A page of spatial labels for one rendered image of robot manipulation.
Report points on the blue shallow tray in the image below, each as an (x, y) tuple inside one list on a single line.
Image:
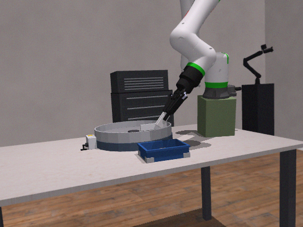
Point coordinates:
[(171, 149)]

